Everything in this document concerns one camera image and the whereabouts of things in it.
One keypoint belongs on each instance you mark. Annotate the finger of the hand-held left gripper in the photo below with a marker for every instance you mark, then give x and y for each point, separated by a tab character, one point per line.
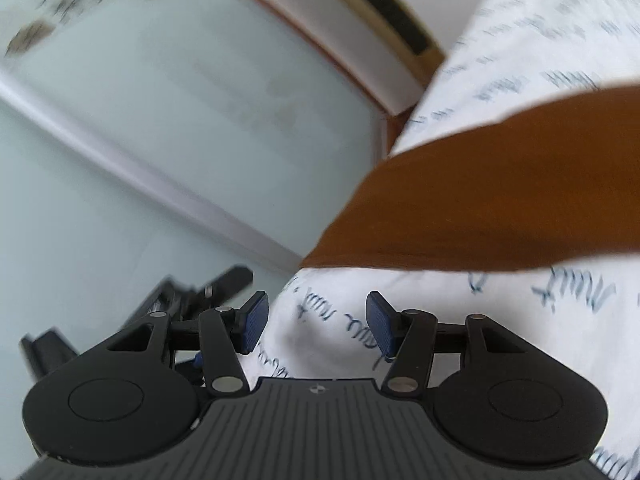
232	278
47	350

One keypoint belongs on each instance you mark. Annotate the white printed bedsheet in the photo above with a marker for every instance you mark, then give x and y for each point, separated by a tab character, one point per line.
525	35

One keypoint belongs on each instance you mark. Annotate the brown knit garment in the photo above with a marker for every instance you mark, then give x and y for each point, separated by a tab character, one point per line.
475	200

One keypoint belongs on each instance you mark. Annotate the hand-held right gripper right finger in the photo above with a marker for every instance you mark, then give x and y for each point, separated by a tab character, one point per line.
380	327

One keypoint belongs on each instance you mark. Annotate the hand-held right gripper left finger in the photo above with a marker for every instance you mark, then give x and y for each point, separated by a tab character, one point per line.
252	321

